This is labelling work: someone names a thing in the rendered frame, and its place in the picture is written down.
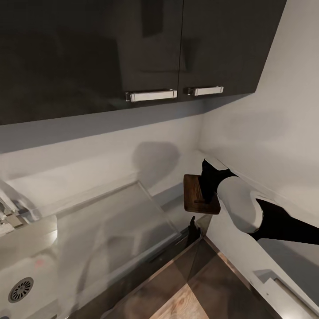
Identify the drop in sink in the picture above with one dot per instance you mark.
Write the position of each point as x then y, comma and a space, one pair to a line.
51, 267

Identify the cutting board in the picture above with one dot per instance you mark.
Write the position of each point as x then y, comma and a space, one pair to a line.
192, 194

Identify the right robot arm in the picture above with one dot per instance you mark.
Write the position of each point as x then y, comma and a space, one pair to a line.
291, 243

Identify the cabinet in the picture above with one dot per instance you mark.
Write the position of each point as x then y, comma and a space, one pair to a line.
63, 58

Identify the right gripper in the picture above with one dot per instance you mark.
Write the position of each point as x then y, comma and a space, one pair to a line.
207, 191

